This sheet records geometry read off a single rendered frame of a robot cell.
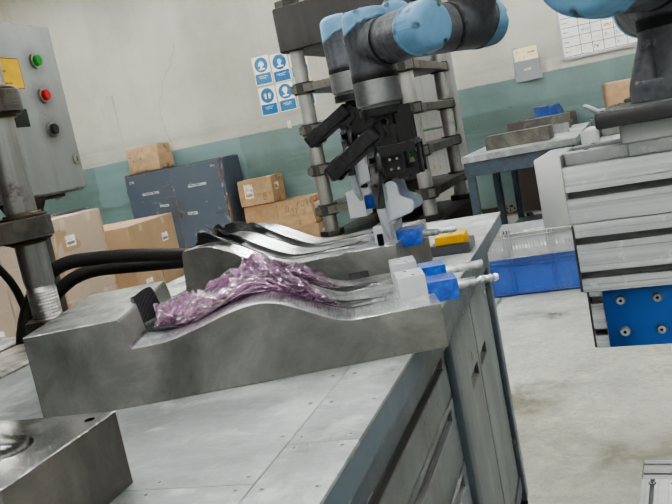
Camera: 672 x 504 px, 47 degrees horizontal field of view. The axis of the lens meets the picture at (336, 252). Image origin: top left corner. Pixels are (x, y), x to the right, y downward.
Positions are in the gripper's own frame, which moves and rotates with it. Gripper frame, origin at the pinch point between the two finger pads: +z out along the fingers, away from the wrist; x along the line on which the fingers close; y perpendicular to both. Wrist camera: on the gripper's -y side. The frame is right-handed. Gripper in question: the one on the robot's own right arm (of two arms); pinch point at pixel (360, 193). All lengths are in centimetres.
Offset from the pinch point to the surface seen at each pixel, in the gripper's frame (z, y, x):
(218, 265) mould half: 5.1, -16.6, -36.0
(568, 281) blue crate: 90, 25, 286
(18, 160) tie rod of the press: -20, -60, -25
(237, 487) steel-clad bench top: 15, 13, -98
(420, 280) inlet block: 8, 23, -59
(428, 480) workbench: 42, 15, -44
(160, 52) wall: -145, -383, 643
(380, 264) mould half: 8.9, 11.4, -36.0
